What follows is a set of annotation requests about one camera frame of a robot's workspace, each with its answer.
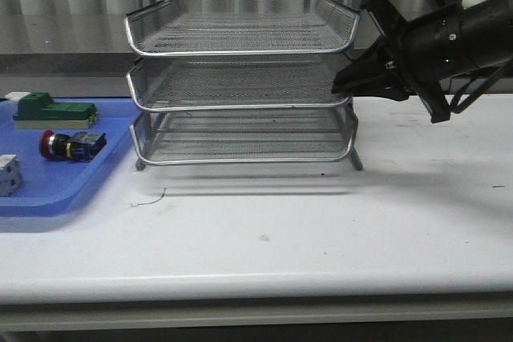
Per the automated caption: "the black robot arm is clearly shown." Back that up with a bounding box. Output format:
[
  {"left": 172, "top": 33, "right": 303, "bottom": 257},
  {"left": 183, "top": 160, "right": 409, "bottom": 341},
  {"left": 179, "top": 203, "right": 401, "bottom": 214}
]
[{"left": 332, "top": 0, "right": 512, "bottom": 123}]

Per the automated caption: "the silver mesh top tray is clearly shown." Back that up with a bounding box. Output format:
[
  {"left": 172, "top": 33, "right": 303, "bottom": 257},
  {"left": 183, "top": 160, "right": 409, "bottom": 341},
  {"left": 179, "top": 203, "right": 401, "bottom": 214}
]
[{"left": 124, "top": 0, "right": 360, "bottom": 58}]

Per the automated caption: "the silver mesh tray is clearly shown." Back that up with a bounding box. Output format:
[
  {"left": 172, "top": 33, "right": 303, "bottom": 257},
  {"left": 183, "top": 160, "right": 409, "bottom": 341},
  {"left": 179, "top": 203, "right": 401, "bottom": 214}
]
[
  {"left": 130, "top": 107, "right": 363, "bottom": 171},
  {"left": 124, "top": 0, "right": 360, "bottom": 58},
  {"left": 127, "top": 54, "right": 349, "bottom": 112}
]

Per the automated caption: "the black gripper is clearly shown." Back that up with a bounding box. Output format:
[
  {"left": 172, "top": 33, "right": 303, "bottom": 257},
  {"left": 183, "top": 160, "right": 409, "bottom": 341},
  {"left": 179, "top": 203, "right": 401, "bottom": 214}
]
[{"left": 331, "top": 0, "right": 459, "bottom": 123}]

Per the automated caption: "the green electrical module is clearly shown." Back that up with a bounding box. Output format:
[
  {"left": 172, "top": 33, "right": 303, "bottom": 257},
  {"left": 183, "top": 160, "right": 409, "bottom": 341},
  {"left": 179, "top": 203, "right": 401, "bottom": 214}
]
[{"left": 5, "top": 91, "right": 99, "bottom": 129}]

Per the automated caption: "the grey stone counter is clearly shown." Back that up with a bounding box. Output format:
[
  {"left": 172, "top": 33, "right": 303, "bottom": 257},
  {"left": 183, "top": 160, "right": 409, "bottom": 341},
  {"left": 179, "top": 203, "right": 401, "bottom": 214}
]
[{"left": 0, "top": 11, "right": 513, "bottom": 77}]

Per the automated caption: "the blue plastic tray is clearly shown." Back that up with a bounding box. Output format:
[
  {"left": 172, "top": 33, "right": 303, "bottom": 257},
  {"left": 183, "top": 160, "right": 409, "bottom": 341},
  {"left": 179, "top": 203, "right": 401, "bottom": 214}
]
[{"left": 1, "top": 99, "right": 139, "bottom": 217}]

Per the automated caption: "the white terminal block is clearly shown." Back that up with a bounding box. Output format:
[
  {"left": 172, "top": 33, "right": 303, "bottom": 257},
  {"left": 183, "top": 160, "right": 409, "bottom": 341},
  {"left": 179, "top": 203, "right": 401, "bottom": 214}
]
[{"left": 0, "top": 155, "right": 22, "bottom": 197}]

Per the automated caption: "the red emergency stop button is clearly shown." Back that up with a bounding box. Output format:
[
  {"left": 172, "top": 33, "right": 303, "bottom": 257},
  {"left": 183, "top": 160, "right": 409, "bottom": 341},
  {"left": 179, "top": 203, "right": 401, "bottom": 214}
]
[{"left": 39, "top": 130, "right": 107, "bottom": 162}]

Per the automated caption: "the thin wire scrap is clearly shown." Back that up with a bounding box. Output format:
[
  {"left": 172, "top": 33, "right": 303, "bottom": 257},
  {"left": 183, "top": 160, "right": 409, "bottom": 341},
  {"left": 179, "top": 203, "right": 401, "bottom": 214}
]
[{"left": 128, "top": 187, "right": 168, "bottom": 208}]

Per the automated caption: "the silver mesh bottom tray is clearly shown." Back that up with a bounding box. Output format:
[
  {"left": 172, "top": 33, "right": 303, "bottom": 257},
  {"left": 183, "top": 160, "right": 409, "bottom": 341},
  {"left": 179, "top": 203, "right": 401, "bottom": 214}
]
[{"left": 130, "top": 107, "right": 363, "bottom": 171}]

